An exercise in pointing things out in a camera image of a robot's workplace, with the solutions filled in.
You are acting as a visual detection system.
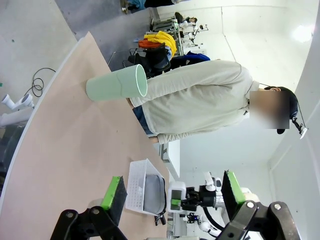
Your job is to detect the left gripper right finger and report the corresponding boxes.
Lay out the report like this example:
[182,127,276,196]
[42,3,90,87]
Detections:
[219,169,301,240]

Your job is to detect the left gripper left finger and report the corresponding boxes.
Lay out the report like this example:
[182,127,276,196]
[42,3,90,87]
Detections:
[50,175,129,240]

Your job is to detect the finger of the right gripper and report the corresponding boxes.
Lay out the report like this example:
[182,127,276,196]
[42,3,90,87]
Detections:
[170,198,199,213]
[185,186,201,201]

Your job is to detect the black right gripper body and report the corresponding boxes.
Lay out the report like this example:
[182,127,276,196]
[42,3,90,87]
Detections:
[189,185,221,213]

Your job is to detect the white perforated plastic basket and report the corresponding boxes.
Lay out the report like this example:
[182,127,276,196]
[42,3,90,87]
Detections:
[124,158,166,216]

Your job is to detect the background robot with blue light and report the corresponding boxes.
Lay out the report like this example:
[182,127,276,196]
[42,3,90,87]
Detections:
[183,211,222,238]

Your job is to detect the grey Campus pencil case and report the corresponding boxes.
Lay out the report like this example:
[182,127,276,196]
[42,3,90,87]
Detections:
[142,174,168,226]

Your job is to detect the white desk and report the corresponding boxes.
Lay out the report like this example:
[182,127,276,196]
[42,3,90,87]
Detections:
[159,139,181,180]

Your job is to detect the blue jeans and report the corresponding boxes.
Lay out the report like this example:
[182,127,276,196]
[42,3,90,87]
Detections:
[131,106,156,138]

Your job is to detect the person in beige sweatshirt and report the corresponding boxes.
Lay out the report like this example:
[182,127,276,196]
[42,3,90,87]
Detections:
[128,59,300,145]

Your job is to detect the pale green plastic cup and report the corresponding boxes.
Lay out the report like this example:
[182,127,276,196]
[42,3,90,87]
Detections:
[85,63,149,102]

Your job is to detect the black baseball cap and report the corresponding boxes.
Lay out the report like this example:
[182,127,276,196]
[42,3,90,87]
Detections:
[268,86,300,135]

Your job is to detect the blue and navy jacket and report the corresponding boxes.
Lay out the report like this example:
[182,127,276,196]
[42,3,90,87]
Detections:
[169,51,212,70]

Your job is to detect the black office chair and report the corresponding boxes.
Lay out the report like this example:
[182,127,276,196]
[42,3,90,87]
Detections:
[127,44,174,79]

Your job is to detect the orange garment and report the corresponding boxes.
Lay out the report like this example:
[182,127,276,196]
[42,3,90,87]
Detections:
[138,38,161,49]

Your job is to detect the yellow garment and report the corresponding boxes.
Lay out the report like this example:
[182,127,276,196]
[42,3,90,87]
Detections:
[143,30,178,55]

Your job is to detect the seated background person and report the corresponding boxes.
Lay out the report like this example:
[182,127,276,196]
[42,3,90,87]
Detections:
[174,11,199,26]

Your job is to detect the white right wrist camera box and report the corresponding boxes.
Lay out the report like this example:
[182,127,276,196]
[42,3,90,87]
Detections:
[167,181,187,214]

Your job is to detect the head-mounted camera on cap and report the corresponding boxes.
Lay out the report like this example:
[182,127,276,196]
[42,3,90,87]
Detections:
[291,117,310,140]

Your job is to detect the black floor cable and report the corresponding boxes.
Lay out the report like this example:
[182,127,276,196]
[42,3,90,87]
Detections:
[31,67,57,98]

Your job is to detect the metal frame rack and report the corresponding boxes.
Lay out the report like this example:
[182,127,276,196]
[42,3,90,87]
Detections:
[146,18,186,56]

